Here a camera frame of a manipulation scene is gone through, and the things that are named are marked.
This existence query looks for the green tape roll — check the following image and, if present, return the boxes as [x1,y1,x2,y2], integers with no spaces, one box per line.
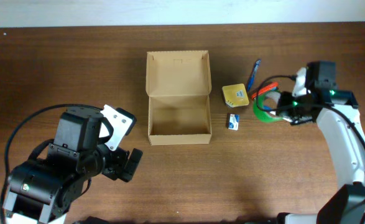
[253,90,282,123]

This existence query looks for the brown cardboard box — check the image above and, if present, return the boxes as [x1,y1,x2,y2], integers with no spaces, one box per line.
[146,50,212,146]

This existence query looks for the yellow sticky note pad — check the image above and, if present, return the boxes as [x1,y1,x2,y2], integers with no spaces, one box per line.
[222,83,249,108]

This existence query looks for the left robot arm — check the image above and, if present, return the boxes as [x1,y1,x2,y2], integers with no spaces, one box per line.
[0,104,143,223]

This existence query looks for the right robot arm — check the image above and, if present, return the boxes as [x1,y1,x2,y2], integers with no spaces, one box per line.
[276,61,365,224]

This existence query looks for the blue ballpoint pen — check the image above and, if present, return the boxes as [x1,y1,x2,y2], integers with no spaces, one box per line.
[246,59,261,91]

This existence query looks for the white blue staples box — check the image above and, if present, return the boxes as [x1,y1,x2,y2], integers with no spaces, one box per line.
[228,113,240,131]

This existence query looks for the right black cable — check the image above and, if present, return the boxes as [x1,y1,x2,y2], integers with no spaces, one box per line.
[255,75,365,224]

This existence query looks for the black cable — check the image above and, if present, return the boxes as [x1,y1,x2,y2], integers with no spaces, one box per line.
[255,75,365,224]
[0,103,114,224]

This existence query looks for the left black cable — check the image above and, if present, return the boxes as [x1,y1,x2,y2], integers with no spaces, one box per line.
[0,103,114,224]

